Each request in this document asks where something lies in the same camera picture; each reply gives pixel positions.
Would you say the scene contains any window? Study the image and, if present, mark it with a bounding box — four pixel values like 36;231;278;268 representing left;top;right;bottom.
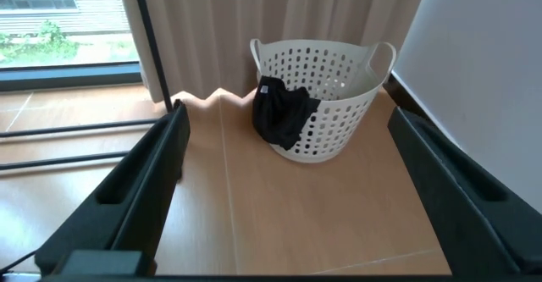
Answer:
0;0;143;92

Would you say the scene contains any beige curtain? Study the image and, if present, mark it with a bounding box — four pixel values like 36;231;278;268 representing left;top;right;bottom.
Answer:
116;0;432;104

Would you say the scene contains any black clothes rack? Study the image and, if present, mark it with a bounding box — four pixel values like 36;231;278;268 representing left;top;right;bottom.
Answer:
0;0;184;181

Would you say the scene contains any white laundry basket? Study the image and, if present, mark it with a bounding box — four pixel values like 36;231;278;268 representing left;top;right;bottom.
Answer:
249;38;398;164

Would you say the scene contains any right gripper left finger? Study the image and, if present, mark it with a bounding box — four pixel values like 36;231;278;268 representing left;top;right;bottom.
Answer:
34;102;191;277

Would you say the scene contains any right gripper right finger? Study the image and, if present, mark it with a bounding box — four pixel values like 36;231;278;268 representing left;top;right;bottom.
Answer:
387;106;542;277

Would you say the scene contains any black garment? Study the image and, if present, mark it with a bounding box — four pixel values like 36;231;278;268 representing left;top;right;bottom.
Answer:
252;75;322;152

